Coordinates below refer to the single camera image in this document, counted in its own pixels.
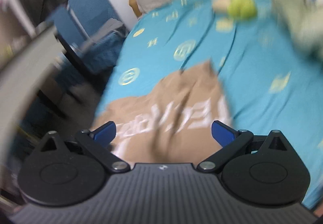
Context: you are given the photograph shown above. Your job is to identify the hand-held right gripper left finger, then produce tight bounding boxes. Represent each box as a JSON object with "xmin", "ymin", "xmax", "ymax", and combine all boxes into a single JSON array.
[{"xmin": 40, "ymin": 121, "xmax": 131, "ymax": 173}]

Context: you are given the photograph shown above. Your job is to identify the white table with black legs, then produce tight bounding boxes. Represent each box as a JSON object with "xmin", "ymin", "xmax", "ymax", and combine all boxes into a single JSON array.
[{"xmin": 0, "ymin": 0, "xmax": 89, "ymax": 139}]

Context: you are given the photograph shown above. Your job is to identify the teal patterned bed sheet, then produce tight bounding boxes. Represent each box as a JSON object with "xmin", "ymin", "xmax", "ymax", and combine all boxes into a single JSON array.
[{"xmin": 94, "ymin": 0, "xmax": 323, "ymax": 214}]

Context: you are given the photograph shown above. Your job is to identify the blue covered dining chair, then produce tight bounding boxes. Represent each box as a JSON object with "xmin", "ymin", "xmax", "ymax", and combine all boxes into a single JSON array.
[
  {"xmin": 48, "ymin": 7, "xmax": 87, "ymax": 88},
  {"xmin": 68, "ymin": 0, "xmax": 127, "ymax": 74}
]

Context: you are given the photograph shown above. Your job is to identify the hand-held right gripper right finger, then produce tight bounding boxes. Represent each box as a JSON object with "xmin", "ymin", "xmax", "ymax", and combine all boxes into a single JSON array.
[{"xmin": 197, "ymin": 120, "xmax": 289, "ymax": 173}]

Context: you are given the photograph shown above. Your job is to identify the grey folded cloth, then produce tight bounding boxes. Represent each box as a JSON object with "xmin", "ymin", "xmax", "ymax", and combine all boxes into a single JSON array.
[{"xmin": 105, "ymin": 18, "xmax": 125, "ymax": 34}]

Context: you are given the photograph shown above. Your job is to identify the tan printed t-shirt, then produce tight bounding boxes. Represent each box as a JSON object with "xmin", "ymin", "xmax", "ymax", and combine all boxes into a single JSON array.
[{"xmin": 90, "ymin": 60, "xmax": 233, "ymax": 164}]

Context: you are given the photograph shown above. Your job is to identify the beige and green plush toy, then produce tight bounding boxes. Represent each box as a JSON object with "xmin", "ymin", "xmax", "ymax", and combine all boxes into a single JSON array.
[{"xmin": 212, "ymin": 0, "xmax": 258, "ymax": 20}]

